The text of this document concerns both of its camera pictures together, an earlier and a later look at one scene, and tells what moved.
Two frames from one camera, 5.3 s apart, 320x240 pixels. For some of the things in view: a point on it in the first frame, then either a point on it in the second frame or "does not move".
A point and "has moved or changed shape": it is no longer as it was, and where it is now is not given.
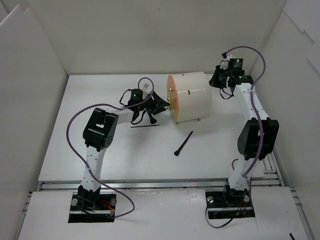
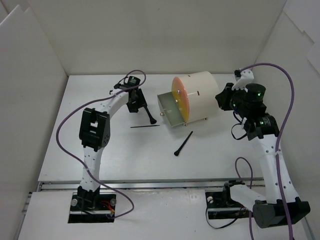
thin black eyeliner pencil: x=145 y=126 does not move
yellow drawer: x=174 y=104 → x=182 y=101
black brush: x=177 y=152 does not move
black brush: x=152 y=120 does not move
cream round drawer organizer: x=190 y=96 has moved or changed shape
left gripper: x=153 y=105 → x=136 y=105
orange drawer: x=171 y=88 → x=179 y=93
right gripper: x=219 y=78 → x=223 y=99
